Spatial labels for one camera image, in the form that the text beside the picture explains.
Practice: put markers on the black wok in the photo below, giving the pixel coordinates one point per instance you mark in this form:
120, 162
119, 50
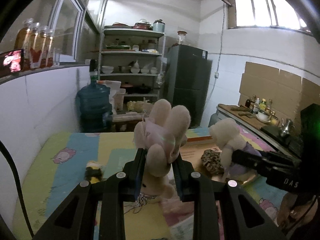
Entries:
143, 89

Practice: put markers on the kitchen counter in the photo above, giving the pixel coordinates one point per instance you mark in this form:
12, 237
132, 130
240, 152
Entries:
232, 113

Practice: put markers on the row of dishes and ladles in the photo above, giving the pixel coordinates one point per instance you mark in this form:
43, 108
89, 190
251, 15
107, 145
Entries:
140, 69

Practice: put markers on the cluster of condiment bottles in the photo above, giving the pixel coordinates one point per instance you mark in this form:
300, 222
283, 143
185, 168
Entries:
260, 103

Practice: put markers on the green tray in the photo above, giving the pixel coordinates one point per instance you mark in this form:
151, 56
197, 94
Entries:
118, 47

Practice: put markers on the clear drinking glass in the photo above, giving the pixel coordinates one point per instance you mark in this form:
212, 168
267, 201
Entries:
57, 57

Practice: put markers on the translucent plastic container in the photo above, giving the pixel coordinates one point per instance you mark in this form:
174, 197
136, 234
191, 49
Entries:
119, 100

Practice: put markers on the stack of white bowls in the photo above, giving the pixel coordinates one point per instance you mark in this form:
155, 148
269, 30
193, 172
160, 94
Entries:
107, 70

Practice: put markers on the white floral soft pack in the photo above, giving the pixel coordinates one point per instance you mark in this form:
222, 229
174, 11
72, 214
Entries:
182, 228

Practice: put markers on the cream plush toy purple dress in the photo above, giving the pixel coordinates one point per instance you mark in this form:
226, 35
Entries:
225, 135

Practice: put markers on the flat dark pan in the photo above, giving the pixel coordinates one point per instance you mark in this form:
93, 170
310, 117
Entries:
121, 25

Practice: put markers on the amber liquid bottle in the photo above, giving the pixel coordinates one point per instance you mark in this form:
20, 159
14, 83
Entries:
50, 50
23, 35
44, 47
35, 45

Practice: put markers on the row of small jars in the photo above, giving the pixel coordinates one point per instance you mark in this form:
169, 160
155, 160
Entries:
136, 47

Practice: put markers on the red pot with glass lid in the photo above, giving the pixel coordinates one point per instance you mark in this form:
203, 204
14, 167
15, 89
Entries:
143, 25

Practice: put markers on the white sack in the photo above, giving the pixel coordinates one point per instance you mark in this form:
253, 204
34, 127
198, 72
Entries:
111, 90

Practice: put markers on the black water jug pump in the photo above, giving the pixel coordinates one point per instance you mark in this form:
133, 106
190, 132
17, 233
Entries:
93, 70

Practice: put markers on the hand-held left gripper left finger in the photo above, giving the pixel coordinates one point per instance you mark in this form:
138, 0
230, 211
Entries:
138, 180

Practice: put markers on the colourful printed blanket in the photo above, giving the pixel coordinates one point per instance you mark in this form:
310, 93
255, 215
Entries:
75, 170

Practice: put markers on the cardboard wall sheet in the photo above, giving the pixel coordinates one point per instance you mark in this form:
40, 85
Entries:
270, 82

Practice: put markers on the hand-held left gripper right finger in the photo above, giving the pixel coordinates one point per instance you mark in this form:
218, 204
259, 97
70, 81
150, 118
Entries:
177, 180

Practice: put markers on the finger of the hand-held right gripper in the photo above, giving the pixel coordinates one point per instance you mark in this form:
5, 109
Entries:
247, 158

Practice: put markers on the blue water jug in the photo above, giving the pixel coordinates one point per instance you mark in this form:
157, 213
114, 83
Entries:
93, 105

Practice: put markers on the white bowl with rim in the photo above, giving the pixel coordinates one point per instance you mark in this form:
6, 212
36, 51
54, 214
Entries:
263, 117

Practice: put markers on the black yellow plush toy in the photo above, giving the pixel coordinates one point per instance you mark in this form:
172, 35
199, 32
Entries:
93, 172

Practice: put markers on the wooden rolling pin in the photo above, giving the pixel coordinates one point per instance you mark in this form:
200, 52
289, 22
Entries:
238, 108

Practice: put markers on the metal kettle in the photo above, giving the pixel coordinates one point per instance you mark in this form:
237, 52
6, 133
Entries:
286, 128

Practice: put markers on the white sliding window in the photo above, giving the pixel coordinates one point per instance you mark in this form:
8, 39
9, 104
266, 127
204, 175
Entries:
63, 17

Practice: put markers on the wall socket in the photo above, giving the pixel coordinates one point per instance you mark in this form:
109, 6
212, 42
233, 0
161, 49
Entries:
217, 75

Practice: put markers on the person's right hand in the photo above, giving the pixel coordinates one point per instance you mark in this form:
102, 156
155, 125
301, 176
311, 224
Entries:
286, 212

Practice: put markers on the smartphone with lit screen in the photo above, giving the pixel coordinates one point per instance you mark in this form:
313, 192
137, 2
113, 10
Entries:
11, 62

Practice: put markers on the dark clay pot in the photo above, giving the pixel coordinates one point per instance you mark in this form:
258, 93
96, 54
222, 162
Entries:
127, 88

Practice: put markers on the leopard print pouch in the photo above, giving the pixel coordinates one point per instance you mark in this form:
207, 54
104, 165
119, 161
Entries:
212, 162

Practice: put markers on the black refrigerator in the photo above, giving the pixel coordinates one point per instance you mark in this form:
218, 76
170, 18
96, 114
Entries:
187, 80

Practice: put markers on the light blue enamel pot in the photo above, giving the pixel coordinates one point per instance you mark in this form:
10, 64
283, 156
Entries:
159, 27

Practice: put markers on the filled plastic bag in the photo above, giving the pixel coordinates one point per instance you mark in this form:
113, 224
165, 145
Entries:
136, 106

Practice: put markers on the cream plush rabbit pink dress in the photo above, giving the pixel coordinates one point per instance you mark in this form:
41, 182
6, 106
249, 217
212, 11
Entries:
162, 130

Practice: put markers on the glass jar with lid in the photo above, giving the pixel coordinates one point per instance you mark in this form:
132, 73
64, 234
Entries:
182, 38

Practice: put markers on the barred window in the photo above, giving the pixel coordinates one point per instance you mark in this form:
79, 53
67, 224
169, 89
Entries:
265, 7

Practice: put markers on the grey metal shelf rack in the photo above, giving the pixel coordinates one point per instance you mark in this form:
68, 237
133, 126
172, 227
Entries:
131, 55

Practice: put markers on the black induction cooker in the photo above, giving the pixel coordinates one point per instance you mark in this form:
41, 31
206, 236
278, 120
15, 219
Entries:
273, 131

